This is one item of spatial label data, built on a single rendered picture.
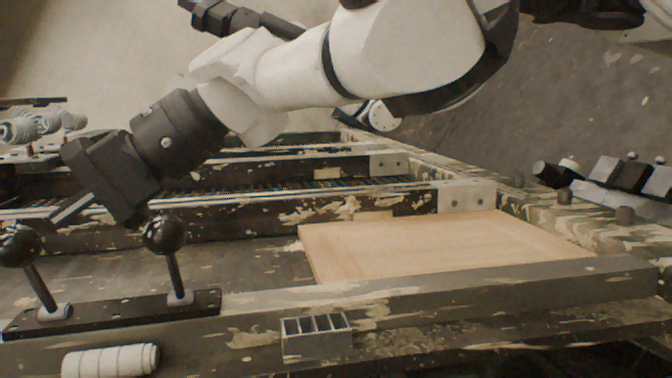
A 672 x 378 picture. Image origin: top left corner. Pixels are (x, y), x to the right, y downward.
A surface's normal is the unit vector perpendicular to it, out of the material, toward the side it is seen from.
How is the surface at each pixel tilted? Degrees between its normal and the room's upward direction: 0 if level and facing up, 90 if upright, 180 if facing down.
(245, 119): 99
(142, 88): 90
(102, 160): 90
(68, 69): 90
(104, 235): 90
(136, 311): 59
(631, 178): 0
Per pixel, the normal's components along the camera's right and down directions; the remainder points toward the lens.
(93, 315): -0.03, -0.98
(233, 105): 0.29, 0.34
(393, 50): 0.08, 0.57
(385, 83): -0.20, 0.71
